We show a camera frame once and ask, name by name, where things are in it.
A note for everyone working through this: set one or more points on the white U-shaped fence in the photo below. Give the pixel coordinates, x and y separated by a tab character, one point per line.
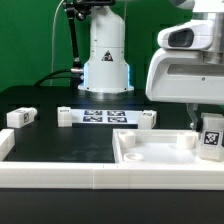
127	175

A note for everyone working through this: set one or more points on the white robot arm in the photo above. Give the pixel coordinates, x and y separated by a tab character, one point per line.
106	71

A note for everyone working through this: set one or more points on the AprilTag sheet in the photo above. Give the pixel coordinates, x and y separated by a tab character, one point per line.
91	116

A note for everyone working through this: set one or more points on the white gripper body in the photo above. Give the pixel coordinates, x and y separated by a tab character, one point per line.
188	67

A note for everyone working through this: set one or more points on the white square tabletop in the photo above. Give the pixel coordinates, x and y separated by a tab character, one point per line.
159	146

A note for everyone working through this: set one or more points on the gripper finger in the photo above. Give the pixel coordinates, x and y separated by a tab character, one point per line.
196	122

